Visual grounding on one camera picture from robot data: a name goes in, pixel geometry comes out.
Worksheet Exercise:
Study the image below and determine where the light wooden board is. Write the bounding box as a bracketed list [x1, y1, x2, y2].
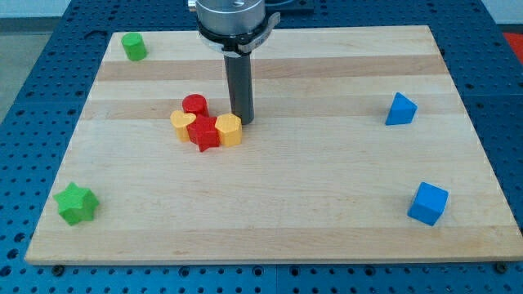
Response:
[25, 25, 522, 265]

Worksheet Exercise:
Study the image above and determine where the green star block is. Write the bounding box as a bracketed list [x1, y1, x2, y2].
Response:
[52, 182, 100, 225]

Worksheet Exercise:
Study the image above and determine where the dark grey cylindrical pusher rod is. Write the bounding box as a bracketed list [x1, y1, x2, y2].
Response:
[224, 55, 254, 125]

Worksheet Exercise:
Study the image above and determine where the blue triangle block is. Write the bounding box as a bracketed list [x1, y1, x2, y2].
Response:
[385, 92, 418, 126]

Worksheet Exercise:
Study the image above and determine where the red star block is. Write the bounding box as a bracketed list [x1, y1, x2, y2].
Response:
[187, 115, 220, 152]

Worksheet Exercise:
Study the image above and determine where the red cylinder block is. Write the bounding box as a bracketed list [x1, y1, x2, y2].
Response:
[181, 94, 209, 117]

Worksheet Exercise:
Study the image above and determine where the yellow hexagon block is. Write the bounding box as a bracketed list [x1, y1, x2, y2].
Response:
[215, 113, 243, 147]

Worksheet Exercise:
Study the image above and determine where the yellow heart block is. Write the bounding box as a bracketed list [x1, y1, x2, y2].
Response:
[170, 110, 196, 142]

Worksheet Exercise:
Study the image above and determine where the blue cube block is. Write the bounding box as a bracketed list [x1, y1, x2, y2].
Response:
[407, 182, 449, 226]

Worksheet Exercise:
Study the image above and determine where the green cylinder block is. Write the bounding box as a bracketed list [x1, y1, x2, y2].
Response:
[121, 33, 148, 61]

